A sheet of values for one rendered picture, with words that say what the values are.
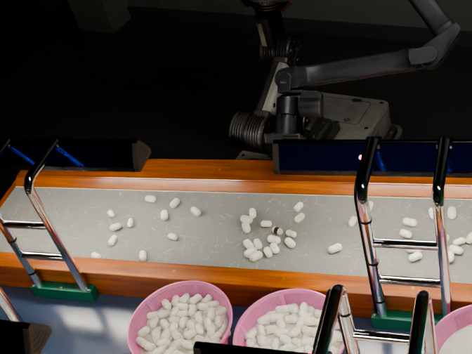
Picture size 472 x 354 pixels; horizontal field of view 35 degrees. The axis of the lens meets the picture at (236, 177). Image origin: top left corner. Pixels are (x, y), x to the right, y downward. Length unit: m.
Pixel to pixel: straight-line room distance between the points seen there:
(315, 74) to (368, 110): 0.81
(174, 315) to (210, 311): 0.10
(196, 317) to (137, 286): 0.24
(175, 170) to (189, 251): 0.34
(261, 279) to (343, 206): 0.33
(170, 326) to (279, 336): 0.28
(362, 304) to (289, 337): 0.19
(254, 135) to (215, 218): 0.34
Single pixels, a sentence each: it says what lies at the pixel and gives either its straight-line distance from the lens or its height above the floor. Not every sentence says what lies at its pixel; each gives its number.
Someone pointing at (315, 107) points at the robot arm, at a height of 0.97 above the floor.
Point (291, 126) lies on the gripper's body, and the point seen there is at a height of 0.94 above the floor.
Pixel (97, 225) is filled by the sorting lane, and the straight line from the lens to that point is 2.24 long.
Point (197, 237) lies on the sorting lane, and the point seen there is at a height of 0.74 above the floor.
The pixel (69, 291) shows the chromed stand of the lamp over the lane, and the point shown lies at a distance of 2.13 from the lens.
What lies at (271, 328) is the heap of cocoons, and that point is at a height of 0.74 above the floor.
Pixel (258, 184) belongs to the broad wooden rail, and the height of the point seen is 0.76.
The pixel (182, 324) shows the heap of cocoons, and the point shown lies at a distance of 1.88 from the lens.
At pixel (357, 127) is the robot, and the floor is 0.47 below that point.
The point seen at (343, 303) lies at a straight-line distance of 1.39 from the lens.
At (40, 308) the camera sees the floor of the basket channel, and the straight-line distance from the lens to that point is 2.19.
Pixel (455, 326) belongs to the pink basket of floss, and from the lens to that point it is 1.75.
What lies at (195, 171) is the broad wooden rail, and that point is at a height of 0.76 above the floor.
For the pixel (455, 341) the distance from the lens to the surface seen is 1.74.
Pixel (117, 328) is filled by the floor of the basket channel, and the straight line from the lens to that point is 2.03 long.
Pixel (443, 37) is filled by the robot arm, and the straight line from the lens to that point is 1.98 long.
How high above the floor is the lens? 2.14
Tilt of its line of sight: 39 degrees down
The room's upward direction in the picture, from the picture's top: 18 degrees counter-clockwise
